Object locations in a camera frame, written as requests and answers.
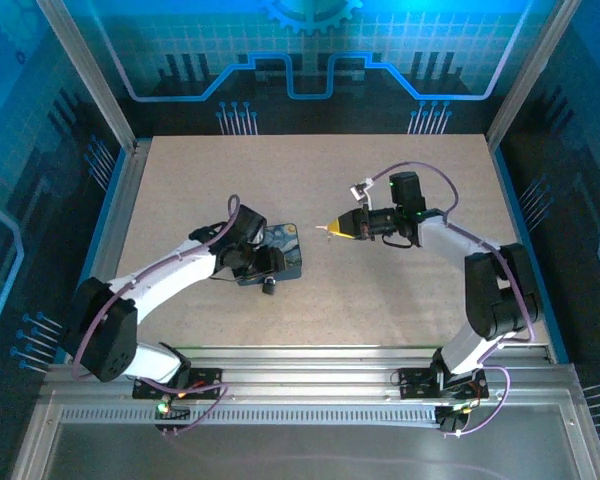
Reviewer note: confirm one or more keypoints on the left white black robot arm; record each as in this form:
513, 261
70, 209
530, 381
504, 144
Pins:
100, 330

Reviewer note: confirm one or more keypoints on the dark starry night tin box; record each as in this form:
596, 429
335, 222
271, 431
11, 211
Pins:
287, 245

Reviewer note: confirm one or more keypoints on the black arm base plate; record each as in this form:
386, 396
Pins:
205, 387
412, 385

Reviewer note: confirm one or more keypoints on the aluminium front rail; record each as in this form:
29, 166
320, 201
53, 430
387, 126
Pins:
305, 375

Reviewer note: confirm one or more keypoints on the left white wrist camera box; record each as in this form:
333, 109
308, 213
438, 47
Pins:
258, 239

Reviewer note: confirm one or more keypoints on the aluminium frame post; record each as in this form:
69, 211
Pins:
90, 75
530, 75

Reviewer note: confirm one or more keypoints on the small black controller board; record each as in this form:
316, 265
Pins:
455, 420
172, 412

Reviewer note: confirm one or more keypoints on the grey metal front panel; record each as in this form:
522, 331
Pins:
305, 450

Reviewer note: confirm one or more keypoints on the blue table side trim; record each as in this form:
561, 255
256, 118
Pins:
111, 200
514, 200

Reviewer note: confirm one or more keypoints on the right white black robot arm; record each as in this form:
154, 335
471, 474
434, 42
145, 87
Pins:
500, 300

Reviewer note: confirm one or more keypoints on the small black padlock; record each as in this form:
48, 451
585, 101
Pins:
269, 288

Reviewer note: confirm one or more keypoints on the small silver key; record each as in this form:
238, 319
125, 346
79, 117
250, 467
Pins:
322, 228

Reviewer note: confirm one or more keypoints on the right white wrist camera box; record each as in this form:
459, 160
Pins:
359, 190

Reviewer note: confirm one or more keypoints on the aluminium side rail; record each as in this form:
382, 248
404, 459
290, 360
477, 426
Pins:
125, 200

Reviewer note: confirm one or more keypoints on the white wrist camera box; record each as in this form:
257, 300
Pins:
359, 190
258, 239

